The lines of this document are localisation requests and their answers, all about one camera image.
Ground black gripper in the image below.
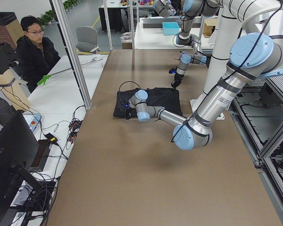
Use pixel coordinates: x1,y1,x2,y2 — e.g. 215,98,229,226
171,73,184,90
124,107,134,119

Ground black graphic t-shirt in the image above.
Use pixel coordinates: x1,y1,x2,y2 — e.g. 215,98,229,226
113,88,183,118

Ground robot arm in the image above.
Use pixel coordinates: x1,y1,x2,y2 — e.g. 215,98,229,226
171,0,220,89
122,0,283,150

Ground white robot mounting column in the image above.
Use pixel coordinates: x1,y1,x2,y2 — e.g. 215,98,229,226
190,0,245,121

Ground black power adapter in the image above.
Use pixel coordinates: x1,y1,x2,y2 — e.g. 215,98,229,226
44,133,58,145

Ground grey office chair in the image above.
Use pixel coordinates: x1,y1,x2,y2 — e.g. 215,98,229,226
76,26,100,55

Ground grabber tool on white table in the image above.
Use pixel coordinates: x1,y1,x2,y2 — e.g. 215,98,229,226
37,57,103,86

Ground teach pendant with red button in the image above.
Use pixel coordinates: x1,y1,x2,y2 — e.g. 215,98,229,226
23,113,42,132

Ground seated man in black jacket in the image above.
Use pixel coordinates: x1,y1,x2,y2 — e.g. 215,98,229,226
16,16,60,93

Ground black Huawei monitor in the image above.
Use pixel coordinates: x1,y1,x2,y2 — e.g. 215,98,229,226
0,111,41,223

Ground aluminium frame post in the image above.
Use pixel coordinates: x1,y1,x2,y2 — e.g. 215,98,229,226
50,0,92,110

